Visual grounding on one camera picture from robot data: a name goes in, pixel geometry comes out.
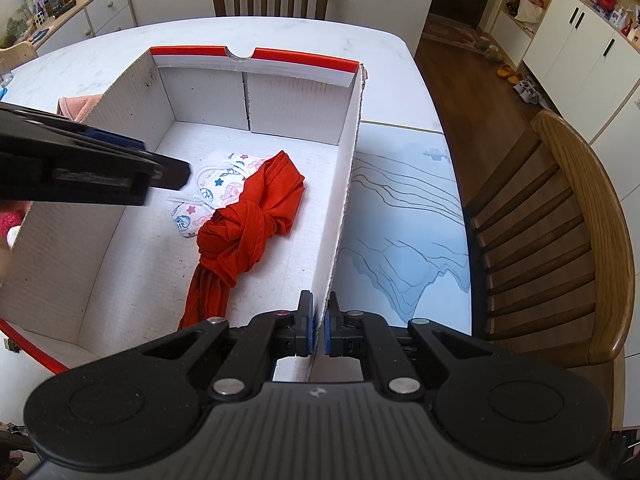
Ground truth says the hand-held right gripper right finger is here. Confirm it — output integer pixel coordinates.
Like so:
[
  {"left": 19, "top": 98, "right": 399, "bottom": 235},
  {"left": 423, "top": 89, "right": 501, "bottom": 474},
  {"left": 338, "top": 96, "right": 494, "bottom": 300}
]
[{"left": 323, "top": 293, "right": 496, "bottom": 403}]

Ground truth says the star print face mask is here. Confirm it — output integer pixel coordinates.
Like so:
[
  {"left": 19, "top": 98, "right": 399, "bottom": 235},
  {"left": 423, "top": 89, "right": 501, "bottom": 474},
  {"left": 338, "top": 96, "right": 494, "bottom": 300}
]
[{"left": 167, "top": 151, "right": 268, "bottom": 237}]

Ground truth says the pink strawberry plush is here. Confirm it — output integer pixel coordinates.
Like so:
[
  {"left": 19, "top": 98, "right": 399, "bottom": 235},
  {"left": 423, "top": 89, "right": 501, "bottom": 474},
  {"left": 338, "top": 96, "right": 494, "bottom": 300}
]
[{"left": 0, "top": 209, "right": 25, "bottom": 251}]

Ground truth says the white bag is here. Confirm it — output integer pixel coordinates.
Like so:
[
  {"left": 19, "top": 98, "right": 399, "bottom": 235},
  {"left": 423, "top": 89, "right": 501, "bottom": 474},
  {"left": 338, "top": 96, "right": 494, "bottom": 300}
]
[{"left": 515, "top": 0, "right": 544, "bottom": 24}]

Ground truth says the small light wooden chair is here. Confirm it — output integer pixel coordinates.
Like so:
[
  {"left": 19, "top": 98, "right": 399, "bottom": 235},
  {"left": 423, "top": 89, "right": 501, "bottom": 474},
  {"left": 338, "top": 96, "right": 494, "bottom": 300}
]
[{"left": 0, "top": 42, "right": 39, "bottom": 71}]

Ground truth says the white and wood sideboard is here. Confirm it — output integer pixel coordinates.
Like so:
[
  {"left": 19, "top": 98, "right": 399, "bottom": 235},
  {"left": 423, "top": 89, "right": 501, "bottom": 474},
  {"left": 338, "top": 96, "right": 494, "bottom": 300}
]
[{"left": 0, "top": 0, "right": 138, "bottom": 61}]

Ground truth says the white cabinet with black handles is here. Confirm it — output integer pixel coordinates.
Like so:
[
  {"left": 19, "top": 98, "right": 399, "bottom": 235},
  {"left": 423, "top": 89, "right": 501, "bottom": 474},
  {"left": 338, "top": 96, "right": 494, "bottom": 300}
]
[{"left": 490, "top": 0, "right": 640, "bottom": 146}]

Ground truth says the pink towel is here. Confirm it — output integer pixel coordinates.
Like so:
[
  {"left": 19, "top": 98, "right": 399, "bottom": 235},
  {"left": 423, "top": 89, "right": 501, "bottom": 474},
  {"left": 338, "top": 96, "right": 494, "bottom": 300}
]
[{"left": 56, "top": 94, "right": 104, "bottom": 124}]

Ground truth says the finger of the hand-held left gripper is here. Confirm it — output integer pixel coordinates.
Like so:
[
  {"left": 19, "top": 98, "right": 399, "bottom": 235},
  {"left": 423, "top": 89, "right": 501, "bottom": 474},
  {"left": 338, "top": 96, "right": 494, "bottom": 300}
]
[
  {"left": 0, "top": 129, "right": 192, "bottom": 207},
  {"left": 0, "top": 102, "right": 146, "bottom": 152}
]

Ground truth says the red and white cardboard box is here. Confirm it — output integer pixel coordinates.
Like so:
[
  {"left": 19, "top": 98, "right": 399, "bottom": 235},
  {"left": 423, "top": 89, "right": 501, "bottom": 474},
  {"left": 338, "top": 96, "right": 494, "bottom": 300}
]
[{"left": 0, "top": 46, "right": 369, "bottom": 376}]

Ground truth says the curved back wooden chair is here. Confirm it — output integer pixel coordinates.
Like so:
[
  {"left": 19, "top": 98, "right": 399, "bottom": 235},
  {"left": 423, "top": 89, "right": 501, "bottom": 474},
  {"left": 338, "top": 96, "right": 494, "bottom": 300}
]
[{"left": 462, "top": 110, "right": 635, "bottom": 368}]

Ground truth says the pair of white shoes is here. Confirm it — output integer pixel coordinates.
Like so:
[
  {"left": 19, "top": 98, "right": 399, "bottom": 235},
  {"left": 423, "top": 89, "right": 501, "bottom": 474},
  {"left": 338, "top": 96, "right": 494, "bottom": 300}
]
[{"left": 515, "top": 77, "right": 544, "bottom": 104}]

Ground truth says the knotted red cloth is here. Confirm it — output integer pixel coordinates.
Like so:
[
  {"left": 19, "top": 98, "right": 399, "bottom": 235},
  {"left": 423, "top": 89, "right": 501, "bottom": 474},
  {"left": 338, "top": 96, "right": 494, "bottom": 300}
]
[{"left": 177, "top": 150, "right": 307, "bottom": 332}]

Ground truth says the patterned rug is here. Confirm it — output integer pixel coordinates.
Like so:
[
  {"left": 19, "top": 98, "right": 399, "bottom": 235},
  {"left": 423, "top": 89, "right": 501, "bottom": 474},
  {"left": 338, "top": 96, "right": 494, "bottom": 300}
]
[{"left": 422, "top": 14, "right": 482, "bottom": 52}]

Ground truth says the blue printed table mat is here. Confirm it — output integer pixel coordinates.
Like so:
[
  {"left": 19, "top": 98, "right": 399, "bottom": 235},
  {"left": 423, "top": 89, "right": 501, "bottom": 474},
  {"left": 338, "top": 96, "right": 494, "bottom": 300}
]
[{"left": 334, "top": 120, "right": 474, "bottom": 335}]

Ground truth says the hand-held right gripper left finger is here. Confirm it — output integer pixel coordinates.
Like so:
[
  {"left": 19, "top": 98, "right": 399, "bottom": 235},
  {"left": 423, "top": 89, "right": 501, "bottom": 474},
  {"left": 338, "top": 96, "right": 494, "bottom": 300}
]
[{"left": 142, "top": 290, "right": 317, "bottom": 403}]

